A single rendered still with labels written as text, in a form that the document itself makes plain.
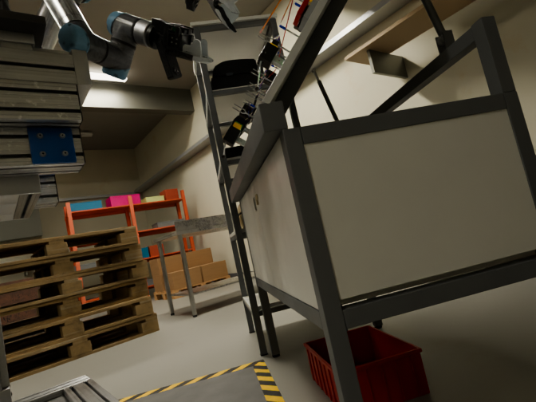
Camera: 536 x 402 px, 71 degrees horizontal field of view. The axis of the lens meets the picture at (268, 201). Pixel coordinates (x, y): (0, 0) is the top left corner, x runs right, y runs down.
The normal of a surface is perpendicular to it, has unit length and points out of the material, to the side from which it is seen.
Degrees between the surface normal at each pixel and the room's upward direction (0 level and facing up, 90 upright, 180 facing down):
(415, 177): 90
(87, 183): 90
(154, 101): 90
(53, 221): 90
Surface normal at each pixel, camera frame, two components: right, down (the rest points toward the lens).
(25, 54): 0.58, -0.21
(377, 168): 0.15, -0.14
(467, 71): -0.79, 0.11
